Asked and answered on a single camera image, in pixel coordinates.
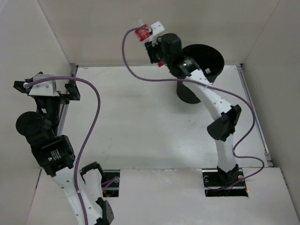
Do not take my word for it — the red label clear bottle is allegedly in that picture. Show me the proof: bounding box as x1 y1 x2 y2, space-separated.
135 20 165 68

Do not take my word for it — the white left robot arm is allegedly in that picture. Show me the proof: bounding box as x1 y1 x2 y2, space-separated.
13 76 114 225

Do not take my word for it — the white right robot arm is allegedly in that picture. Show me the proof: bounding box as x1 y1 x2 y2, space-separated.
144 33 241 186

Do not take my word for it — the black ribbed plastic bin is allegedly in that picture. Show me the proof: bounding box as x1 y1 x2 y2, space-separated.
176 44 225 104

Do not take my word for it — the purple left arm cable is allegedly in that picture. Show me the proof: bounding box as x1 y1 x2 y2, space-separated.
24 76 118 225

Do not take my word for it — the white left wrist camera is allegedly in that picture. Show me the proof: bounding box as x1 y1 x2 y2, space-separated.
23 80 59 97

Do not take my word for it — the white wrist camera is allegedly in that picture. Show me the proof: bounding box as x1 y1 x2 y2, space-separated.
149 21 165 45
23 80 59 97

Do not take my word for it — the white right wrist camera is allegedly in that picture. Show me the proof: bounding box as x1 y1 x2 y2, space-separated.
149 21 165 45

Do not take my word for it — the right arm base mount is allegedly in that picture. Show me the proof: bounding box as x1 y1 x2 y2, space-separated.
202 170 248 197

